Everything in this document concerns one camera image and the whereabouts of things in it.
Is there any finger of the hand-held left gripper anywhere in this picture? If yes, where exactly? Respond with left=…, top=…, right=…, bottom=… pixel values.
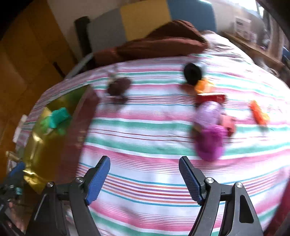
left=8, top=161, right=26, bottom=182

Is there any magenta plastic toy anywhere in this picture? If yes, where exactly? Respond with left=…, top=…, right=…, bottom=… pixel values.
left=195, top=125, right=227, bottom=162

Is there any brown quilt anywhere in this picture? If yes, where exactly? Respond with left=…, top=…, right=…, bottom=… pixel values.
left=92, top=20, right=210, bottom=66

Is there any black round toy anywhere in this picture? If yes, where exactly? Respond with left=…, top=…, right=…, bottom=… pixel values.
left=183, top=63, right=203, bottom=86

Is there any purple oval toy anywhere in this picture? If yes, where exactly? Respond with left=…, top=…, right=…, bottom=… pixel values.
left=195, top=100, right=225, bottom=126

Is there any grey bed rail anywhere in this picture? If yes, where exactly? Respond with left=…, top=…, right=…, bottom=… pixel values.
left=66, top=53, right=94, bottom=79

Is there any green plastic toy cup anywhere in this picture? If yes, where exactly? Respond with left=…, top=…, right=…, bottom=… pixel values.
left=40, top=117, right=55, bottom=134

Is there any yellow wooden wardrobe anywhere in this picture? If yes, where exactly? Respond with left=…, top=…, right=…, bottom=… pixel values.
left=0, top=0, right=77, bottom=173

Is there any gold tray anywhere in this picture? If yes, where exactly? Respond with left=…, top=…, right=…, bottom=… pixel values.
left=21, top=85, right=100, bottom=193

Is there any dark brown toy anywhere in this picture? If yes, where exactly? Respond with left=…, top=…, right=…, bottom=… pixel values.
left=106, top=77, right=132, bottom=96

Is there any teal plastic toy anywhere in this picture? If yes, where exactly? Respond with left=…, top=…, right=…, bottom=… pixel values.
left=49, top=108, right=72, bottom=130

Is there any orange dotted toy block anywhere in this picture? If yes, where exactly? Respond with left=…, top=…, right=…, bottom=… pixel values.
left=250, top=100, right=270, bottom=125

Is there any red plastic toy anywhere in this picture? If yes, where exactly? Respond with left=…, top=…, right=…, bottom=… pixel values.
left=220, top=113, right=237, bottom=137

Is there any wooden desk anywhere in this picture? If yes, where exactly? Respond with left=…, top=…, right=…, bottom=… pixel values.
left=223, top=30, right=285, bottom=68

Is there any white box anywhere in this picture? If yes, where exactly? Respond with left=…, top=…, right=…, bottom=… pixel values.
left=234, top=16, right=252, bottom=38

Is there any red toy block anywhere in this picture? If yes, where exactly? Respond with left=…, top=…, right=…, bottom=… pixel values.
left=196, top=93, right=226, bottom=105

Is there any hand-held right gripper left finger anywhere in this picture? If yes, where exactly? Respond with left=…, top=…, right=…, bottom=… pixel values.
left=26, top=155, right=111, bottom=236

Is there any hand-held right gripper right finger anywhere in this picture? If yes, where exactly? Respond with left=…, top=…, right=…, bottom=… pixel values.
left=179, top=156, right=264, bottom=236

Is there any orange translucent toy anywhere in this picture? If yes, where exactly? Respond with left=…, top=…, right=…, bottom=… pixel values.
left=194, top=78, right=214, bottom=94

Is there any multicolour padded headboard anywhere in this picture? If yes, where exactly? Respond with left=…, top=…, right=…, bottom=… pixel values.
left=87, top=0, right=217, bottom=54

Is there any black padded panel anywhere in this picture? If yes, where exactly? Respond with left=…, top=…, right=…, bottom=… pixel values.
left=75, top=16, right=92, bottom=62

